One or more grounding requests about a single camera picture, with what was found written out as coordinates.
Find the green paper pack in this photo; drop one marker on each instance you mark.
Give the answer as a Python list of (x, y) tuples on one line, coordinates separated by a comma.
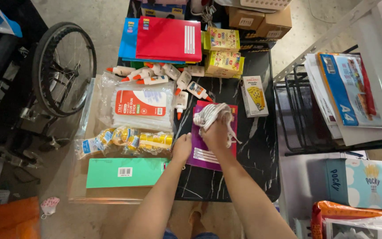
[(124, 172)]

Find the orange plastic bag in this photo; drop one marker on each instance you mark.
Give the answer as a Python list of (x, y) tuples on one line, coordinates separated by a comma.
[(8, 220)]

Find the person's left hand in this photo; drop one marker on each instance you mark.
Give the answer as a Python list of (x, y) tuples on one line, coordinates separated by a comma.
[(181, 150)]

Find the white box with yellow print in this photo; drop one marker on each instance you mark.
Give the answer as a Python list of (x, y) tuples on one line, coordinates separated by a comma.
[(254, 96)]

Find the clear plastic packet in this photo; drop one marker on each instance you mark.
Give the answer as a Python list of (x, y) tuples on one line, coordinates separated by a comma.
[(363, 229)]

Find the brown cardboard box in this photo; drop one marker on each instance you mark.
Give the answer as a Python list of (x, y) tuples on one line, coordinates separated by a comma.
[(275, 23), (245, 18)]

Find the bags of yellow tape rolls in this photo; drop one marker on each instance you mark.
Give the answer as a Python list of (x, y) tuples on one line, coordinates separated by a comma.
[(128, 139)]

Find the tan slipper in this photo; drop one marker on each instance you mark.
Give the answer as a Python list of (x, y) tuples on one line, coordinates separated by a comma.
[(196, 217)]

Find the pack of glue gun sticks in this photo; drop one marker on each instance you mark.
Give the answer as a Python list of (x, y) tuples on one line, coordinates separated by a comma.
[(141, 106)]

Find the red notebook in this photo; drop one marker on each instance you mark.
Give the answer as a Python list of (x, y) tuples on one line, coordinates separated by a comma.
[(167, 38)]

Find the stack of paper packs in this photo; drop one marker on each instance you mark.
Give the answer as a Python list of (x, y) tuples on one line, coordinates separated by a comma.
[(343, 93)]

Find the pink notebook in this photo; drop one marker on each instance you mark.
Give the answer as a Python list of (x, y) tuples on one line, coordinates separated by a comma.
[(234, 109)]

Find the blue and yellow box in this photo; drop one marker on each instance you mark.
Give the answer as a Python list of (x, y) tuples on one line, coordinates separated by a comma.
[(162, 10)]

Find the stack of coloured notebooks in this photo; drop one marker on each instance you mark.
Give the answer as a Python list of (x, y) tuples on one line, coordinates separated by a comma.
[(138, 64)]

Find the group of white glue bottles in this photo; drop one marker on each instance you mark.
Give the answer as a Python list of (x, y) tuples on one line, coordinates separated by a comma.
[(164, 79)]

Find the orange snack bag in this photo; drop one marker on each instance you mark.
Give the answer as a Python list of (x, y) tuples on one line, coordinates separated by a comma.
[(330, 210)]

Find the light blue snack box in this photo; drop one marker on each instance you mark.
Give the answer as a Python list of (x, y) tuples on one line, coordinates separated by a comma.
[(360, 182)]

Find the black wheelchair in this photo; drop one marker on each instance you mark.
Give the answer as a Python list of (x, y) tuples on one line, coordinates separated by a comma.
[(45, 76)]

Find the white plastic basket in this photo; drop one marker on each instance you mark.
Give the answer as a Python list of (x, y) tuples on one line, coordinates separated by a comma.
[(265, 4)]

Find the blue plastic bag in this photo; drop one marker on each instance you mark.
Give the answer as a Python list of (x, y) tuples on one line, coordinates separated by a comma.
[(2, 20)]

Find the blue notebook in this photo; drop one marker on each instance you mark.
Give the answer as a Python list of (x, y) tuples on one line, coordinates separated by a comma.
[(128, 38)]

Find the striped white cloth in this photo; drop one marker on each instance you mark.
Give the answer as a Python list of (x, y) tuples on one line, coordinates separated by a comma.
[(211, 114)]

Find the pink patterned face mask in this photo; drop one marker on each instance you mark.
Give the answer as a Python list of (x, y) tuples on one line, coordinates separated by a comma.
[(49, 205)]

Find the person's right hand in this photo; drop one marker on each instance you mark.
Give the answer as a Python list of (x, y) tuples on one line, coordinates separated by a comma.
[(216, 134)]

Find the purple notebook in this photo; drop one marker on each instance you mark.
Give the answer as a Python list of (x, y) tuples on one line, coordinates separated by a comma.
[(199, 154)]

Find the person's right fingers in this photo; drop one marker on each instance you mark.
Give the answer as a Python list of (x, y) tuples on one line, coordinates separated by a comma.
[(219, 121)]

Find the yellow-green crayon box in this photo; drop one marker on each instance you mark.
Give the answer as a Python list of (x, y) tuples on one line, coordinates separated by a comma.
[(240, 68), (223, 39), (223, 62)]

